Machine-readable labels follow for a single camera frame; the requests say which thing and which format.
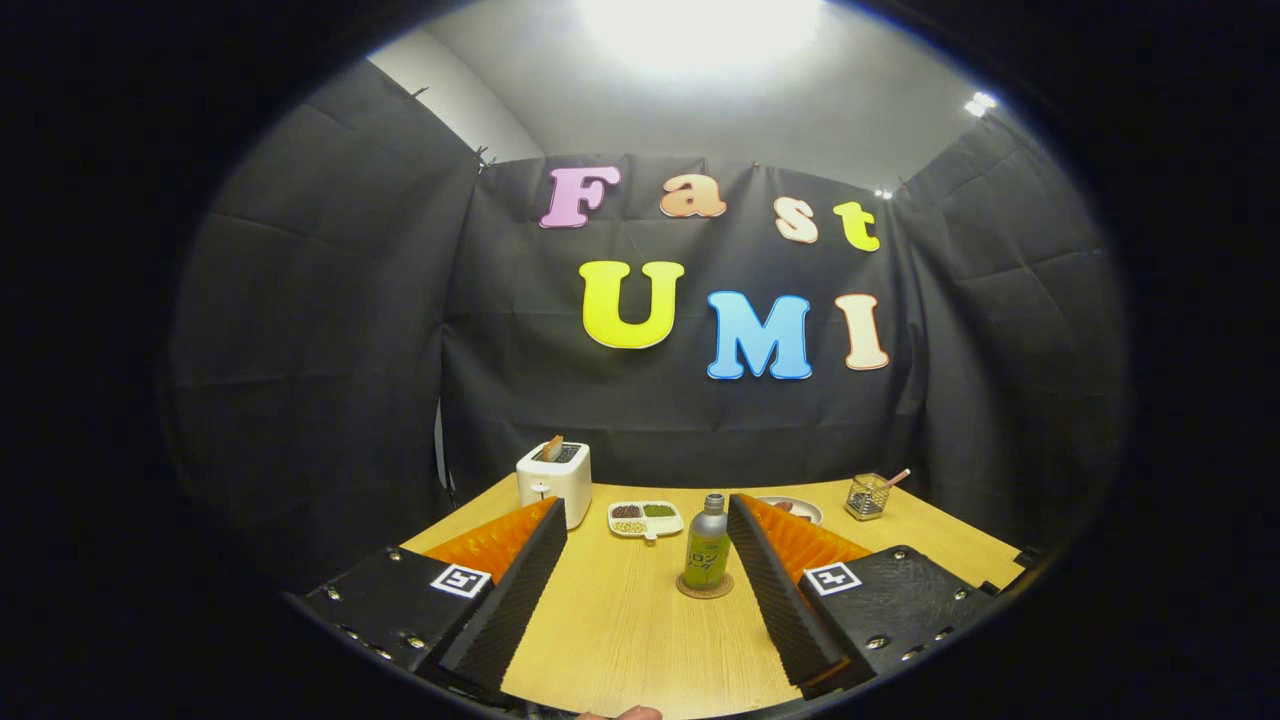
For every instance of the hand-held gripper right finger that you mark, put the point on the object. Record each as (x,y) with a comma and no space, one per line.
(775,600)

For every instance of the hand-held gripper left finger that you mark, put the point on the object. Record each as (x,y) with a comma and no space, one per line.
(505,610)

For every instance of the round wooden coaster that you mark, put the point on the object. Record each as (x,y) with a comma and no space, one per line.
(705,592)

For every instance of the silver juice bottle green label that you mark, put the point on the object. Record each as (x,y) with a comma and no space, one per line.
(706,545)

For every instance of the white oval plate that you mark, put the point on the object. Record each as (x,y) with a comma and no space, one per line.
(805,508)

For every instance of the wooden table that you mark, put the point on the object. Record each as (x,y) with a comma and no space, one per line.
(630,630)

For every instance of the white toaster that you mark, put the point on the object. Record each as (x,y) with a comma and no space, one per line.
(555,485)

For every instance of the white divided dish with beans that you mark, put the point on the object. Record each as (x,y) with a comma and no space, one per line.
(645,520)

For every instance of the toast slice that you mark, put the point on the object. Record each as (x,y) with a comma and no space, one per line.
(551,448)

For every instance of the pink stick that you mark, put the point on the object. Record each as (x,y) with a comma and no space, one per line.
(897,478)

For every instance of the black backdrop cloth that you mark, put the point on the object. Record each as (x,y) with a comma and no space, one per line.
(330,330)

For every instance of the bright ceiling light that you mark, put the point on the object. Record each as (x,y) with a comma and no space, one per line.
(700,30)

